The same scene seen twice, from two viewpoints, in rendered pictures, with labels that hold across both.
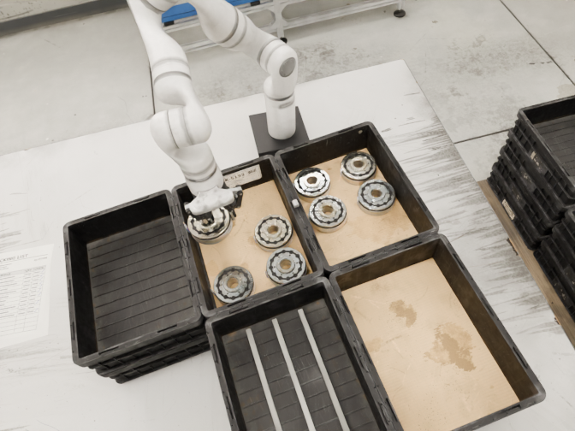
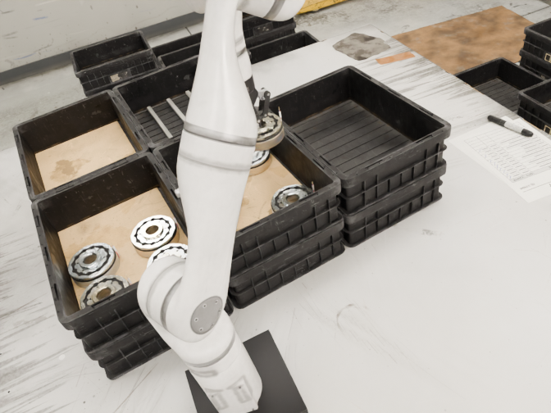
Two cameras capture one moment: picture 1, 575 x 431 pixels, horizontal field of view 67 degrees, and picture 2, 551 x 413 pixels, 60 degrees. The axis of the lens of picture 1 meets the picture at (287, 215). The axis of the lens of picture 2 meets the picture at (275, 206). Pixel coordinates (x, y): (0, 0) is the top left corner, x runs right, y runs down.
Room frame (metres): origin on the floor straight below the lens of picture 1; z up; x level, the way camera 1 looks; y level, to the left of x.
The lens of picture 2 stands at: (1.45, 0.02, 1.59)
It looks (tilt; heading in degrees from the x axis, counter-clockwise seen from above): 43 degrees down; 169
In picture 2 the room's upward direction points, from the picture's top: 12 degrees counter-clockwise
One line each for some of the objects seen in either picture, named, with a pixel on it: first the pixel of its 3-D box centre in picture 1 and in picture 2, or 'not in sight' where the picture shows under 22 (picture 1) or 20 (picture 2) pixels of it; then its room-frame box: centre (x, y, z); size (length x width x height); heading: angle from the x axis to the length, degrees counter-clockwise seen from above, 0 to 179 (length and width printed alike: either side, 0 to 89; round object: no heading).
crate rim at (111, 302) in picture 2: (351, 191); (115, 226); (0.64, -0.18, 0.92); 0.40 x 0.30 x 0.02; 10
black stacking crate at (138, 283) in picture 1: (136, 277); (348, 135); (0.53, 0.42, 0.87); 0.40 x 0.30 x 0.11; 10
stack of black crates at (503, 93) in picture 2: not in sight; (501, 105); (-0.08, 1.44, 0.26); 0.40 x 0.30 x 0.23; 4
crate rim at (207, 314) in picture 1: (242, 229); (239, 168); (0.59, 0.12, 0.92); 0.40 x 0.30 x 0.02; 10
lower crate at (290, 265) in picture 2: not in sight; (252, 216); (0.59, 0.12, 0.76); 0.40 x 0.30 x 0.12; 10
